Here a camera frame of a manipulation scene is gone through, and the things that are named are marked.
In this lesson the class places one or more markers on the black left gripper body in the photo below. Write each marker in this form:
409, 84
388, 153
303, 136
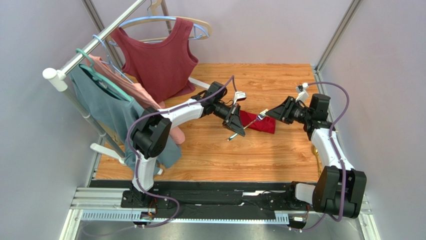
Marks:
224, 113

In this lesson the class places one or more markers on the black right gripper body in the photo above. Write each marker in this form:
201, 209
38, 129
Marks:
288, 110

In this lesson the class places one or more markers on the iridescent fork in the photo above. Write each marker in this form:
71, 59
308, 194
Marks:
259, 117

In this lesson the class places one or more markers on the gold spoon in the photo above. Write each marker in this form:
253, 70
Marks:
316, 153

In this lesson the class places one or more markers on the red cloth napkin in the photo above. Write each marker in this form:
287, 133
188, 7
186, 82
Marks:
267, 125

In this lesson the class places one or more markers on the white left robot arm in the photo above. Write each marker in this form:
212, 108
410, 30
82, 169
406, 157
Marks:
149, 134

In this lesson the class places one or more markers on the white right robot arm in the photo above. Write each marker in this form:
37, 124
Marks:
340, 189

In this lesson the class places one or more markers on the maroon tank top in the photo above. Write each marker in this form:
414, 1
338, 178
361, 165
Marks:
163, 70

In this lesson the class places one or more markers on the light blue clothes hanger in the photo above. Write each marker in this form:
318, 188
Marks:
156, 20

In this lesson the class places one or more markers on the pink hanging shirt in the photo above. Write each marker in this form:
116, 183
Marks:
134, 90

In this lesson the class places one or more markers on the wooden clothes hanger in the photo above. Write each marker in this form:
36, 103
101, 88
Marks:
178, 31

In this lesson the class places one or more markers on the teal clothes hanger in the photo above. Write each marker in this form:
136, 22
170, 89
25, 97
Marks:
101, 80

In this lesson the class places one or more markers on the blue wire clothes hanger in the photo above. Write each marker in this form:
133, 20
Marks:
109, 60

